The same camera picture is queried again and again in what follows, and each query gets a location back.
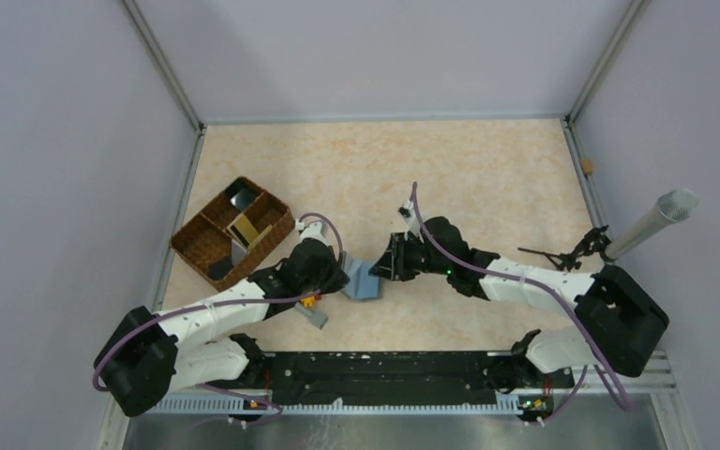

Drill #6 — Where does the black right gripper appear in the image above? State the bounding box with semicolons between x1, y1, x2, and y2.
369;232;452;282

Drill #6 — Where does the grey card holder wallet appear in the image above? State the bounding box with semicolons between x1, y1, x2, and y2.
341;251;383;302

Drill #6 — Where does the brown woven divided basket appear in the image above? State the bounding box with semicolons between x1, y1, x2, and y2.
171;176;294;291

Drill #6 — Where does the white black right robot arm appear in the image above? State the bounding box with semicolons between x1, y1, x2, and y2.
369;217;669;386

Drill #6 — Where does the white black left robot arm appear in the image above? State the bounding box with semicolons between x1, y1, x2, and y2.
92;238;349;417

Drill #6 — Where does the black shiny credit card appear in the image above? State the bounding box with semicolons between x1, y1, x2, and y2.
223;180;259;212

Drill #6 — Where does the grey plastic toy bolt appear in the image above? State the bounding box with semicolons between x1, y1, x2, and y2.
294;303;329;330

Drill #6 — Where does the small wooden block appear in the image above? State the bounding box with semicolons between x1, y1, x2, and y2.
579;157;593;176

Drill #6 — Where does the silver metal tube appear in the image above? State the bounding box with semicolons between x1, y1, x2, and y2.
603;188;699;262

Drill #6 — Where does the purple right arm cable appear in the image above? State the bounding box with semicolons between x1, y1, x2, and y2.
409;181;635;413

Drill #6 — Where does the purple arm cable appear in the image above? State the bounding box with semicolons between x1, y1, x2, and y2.
91;212;346;394
409;181;635;413

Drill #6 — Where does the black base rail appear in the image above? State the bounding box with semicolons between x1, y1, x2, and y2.
204;351;576;408

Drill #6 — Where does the black clamp bracket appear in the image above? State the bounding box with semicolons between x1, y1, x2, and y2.
517;225;611;272

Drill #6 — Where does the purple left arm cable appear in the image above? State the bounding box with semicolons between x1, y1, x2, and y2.
91;212;346;394

